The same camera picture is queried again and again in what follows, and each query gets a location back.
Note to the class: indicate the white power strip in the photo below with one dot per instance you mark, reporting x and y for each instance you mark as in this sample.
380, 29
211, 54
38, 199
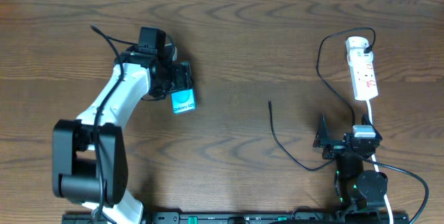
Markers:
361, 68

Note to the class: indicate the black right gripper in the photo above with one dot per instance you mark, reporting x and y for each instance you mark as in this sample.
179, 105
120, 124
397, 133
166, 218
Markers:
322, 139

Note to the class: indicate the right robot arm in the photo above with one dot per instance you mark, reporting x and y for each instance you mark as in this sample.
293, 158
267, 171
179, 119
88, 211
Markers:
361, 191

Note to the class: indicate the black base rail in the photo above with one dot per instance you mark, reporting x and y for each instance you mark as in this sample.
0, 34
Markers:
238, 218

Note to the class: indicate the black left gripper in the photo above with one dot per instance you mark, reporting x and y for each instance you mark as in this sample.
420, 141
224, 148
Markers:
184, 76

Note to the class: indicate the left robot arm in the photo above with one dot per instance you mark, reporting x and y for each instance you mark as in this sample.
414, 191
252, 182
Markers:
89, 164

